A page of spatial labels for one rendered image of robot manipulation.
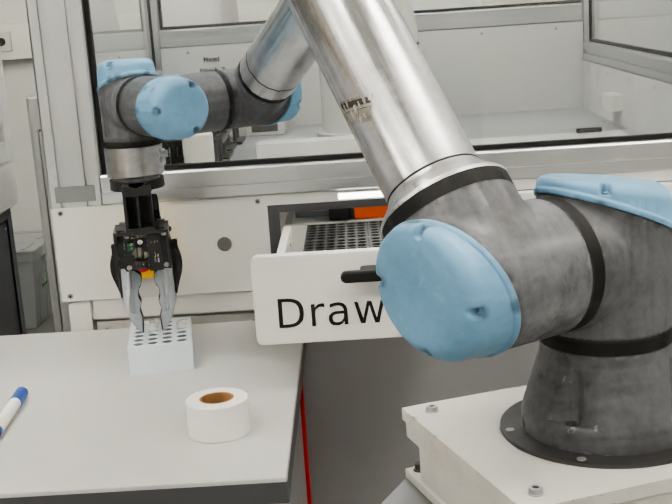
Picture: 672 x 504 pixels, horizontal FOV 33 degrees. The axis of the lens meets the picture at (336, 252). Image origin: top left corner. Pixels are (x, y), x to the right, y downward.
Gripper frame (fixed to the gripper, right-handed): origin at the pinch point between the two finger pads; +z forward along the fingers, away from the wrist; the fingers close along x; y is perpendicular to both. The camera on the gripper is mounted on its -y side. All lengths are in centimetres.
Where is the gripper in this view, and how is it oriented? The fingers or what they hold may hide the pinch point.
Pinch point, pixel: (152, 319)
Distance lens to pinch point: 157.7
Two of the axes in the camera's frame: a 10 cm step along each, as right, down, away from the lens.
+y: 1.4, 2.1, -9.7
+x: 9.9, -0.9, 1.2
